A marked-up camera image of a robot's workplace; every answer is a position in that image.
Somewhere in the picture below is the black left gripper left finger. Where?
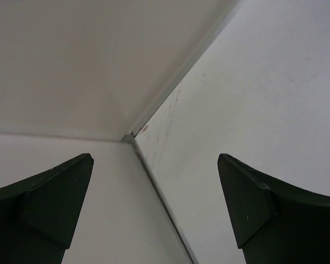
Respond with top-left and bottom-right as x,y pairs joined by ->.
0,153 -> 94,263

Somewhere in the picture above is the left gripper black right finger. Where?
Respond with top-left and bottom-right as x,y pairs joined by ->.
217,154 -> 330,263

